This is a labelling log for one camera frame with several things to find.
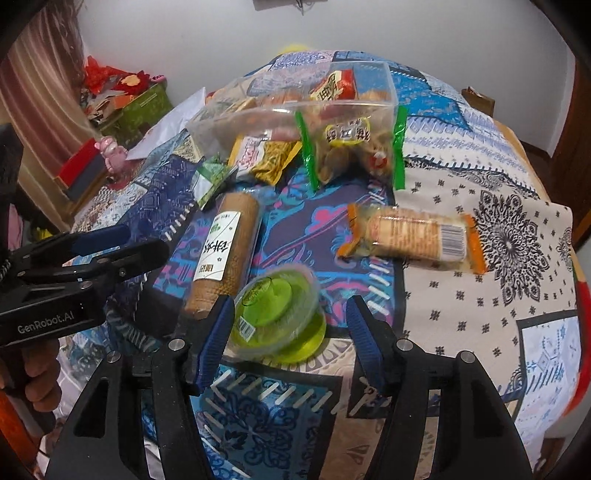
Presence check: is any green jelly cup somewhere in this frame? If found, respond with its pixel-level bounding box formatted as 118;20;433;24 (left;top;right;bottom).
228;264;327;365

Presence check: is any brown biscuit roll pack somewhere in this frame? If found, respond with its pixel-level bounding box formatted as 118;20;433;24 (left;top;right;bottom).
183;192;262;318

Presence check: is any green pea snack bag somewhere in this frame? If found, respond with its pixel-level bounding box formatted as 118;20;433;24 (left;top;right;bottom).
191;155;236;210

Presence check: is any yellow white snack bag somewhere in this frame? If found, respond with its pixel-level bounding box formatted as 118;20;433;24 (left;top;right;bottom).
228;136;301;186

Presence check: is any green edged pastry bag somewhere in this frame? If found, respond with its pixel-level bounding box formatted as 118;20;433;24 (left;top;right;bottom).
294;106;409;191

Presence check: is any red noodle snack packet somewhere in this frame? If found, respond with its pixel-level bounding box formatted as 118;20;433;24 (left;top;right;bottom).
310;69;356;101

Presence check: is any person's left hand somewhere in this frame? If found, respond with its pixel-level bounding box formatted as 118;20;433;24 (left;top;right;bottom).
1;339;61;413

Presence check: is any red and grey box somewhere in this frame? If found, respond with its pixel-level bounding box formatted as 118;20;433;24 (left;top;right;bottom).
55;138;106;201

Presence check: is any pink plush toy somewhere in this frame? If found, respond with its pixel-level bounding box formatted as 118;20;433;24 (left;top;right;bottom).
94;136;128;175

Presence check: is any white pillow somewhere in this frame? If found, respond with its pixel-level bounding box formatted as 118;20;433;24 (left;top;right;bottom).
126;88;206;161

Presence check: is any striped pink curtain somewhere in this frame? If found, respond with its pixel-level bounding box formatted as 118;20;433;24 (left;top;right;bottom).
1;1;97;231

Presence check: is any patchwork blue quilt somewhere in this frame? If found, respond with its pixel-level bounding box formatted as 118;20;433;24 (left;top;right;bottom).
59;50;583;479

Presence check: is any clear plastic storage box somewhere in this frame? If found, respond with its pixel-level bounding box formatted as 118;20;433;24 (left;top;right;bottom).
187;60;398;158

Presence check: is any brown wooden door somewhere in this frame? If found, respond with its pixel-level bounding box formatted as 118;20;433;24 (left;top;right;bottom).
550;61;591;248

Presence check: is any yellow round object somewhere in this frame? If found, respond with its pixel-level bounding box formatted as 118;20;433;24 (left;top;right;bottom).
280;43;310;55

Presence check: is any wall mounted black monitor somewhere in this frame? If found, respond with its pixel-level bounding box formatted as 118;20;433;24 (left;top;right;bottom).
252;0;325;13

